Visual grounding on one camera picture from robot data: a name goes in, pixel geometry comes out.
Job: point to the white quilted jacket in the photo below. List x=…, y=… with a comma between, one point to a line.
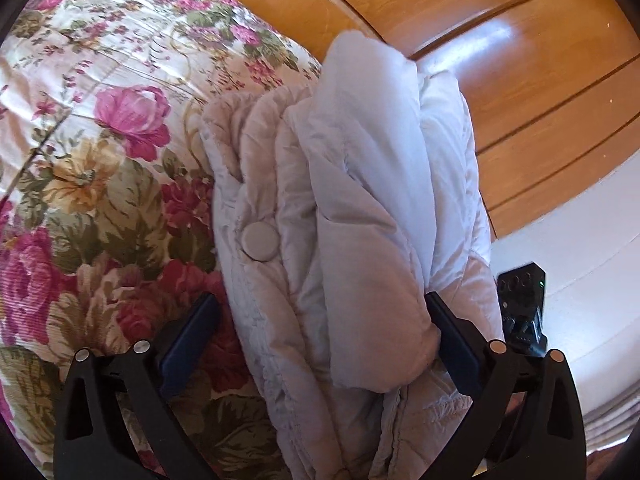
x=360, y=240

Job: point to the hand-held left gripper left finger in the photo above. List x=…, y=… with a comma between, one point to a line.
x=187, y=345

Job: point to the floral bedspread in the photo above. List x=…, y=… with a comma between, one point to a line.
x=110, y=160

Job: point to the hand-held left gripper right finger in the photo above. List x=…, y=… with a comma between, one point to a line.
x=457, y=345

